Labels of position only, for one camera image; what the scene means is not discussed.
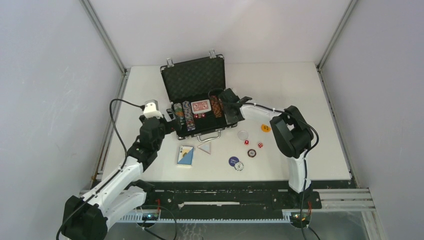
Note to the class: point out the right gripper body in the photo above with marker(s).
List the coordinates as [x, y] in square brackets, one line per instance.
[228, 119]

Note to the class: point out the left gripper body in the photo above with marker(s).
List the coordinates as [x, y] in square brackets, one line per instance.
[166, 127]

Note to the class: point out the clear round dealer button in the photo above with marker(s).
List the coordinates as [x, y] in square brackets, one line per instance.
[243, 135]

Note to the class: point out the black aluminium poker case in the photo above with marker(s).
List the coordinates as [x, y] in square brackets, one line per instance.
[197, 80]

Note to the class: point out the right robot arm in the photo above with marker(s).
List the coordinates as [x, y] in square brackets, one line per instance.
[294, 137]

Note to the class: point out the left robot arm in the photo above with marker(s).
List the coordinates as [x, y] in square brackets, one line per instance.
[90, 216]

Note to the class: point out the brown orange chip stack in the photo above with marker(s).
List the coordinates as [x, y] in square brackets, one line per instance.
[216, 106]

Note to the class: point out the red playing card deck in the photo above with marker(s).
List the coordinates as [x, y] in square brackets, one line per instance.
[201, 106]

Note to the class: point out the red dice in case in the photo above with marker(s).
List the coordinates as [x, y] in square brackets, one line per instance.
[199, 115]

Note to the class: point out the blue grey chip stack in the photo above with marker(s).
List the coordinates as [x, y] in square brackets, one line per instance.
[188, 115]

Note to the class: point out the blue white card box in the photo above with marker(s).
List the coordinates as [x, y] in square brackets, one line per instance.
[185, 156]

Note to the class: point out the orange big blind button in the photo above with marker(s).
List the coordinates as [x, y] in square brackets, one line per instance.
[265, 128]

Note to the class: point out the brown poker chip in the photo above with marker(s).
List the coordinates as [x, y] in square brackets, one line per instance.
[251, 153]

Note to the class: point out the blue small blind button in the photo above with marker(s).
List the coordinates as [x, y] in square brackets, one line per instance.
[232, 161]

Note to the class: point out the white grey poker chip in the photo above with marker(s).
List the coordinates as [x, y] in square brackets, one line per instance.
[239, 166]

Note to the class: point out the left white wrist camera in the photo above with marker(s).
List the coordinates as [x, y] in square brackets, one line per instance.
[151, 110]

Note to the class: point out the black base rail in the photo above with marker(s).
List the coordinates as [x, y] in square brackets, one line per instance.
[229, 198]

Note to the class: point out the white cable duct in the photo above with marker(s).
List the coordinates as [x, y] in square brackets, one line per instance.
[150, 217]

